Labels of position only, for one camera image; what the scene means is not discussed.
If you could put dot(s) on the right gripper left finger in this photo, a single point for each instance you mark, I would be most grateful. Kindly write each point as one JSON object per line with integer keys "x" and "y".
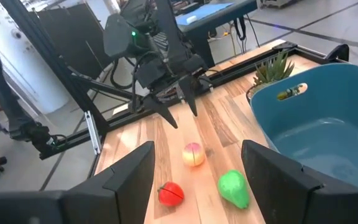
{"x": 120, "y": 193}

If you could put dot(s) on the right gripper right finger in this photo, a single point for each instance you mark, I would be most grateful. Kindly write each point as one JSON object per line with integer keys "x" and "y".
{"x": 284, "y": 189}

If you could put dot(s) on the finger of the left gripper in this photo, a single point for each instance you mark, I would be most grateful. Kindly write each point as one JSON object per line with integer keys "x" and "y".
{"x": 189, "y": 93}
{"x": 162, "y": 110}

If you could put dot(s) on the red tomato toy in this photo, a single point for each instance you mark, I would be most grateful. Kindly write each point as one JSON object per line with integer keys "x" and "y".
{"x": 170, "y": 194}

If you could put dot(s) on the light green pear toy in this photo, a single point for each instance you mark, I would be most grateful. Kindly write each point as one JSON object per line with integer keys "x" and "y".
{"x": 233, "y": 188}

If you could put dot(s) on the peach toy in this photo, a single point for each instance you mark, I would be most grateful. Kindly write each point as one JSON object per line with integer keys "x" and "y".
{"x": 193, "y": 154}

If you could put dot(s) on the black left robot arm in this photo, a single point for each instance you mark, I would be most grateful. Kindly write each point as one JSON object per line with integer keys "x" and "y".
{"x": 169, "y": 25}

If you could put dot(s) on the silver metal bar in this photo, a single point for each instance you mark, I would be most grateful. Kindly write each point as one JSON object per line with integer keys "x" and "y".
{"x": 92, "y": 132}

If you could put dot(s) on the teal plastic bin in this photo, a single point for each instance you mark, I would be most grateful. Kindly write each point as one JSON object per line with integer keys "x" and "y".
{"x": 322, "y": 130}

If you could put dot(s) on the blue desk mat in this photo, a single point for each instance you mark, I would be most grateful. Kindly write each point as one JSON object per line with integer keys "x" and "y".
{"x": 204, "y": 12}

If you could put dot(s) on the potted succulent plant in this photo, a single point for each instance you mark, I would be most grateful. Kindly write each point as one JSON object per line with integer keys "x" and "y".
{"x": 272, "y": 71}

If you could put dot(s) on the black flat panel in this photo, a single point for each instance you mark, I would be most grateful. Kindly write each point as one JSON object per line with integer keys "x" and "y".
{"x": 73, "y": 37}

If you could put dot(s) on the black aluminium table frame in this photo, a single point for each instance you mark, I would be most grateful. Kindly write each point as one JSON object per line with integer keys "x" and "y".
{"x": 47, "y": 53}

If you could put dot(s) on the black frame clamp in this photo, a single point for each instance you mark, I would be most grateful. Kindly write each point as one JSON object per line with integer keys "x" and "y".
{"x": 339, "y": 52}

